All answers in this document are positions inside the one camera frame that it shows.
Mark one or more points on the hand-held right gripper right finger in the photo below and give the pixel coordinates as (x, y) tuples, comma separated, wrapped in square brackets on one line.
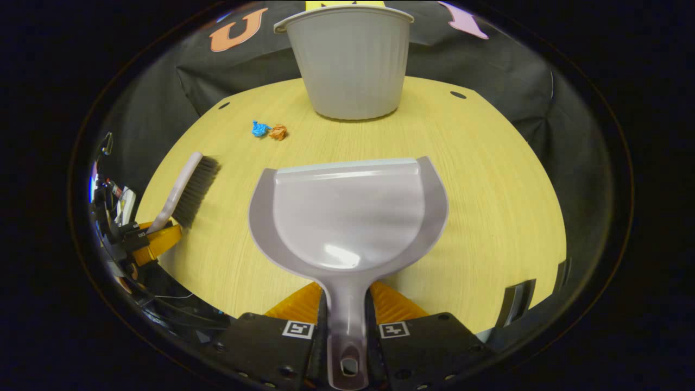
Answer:
[(429, 353)]

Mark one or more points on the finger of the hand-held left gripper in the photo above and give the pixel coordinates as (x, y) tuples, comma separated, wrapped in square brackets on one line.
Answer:
[(157, 241)]

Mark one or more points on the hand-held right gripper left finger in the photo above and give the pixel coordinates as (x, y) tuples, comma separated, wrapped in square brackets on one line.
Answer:
[(266, 353)]

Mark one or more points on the small pale pink broom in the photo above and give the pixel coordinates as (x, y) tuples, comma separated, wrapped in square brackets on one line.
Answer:
[(187, 190)]

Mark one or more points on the blue paper trash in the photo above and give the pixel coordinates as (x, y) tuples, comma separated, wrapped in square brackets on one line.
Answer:
[(260, 129)]

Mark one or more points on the pale grey dustpan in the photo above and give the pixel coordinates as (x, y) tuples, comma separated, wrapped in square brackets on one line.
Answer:
[(347, 217)]

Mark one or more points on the orange paper trash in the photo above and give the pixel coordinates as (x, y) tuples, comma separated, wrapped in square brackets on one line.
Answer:
[(278, 132)]

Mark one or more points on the grey garbage bin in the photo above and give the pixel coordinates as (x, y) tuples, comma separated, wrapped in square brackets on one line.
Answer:
[(353, 65)]

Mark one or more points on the wooden desktop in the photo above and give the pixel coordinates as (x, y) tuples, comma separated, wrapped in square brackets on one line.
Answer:
[(488, 206)]

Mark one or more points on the dark object beside desk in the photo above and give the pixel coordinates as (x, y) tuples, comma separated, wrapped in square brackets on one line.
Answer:
[(516, 303), (562, 276)]

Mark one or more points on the black backdrop cloth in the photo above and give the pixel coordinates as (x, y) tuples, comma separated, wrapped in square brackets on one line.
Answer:
[(488, 70)]

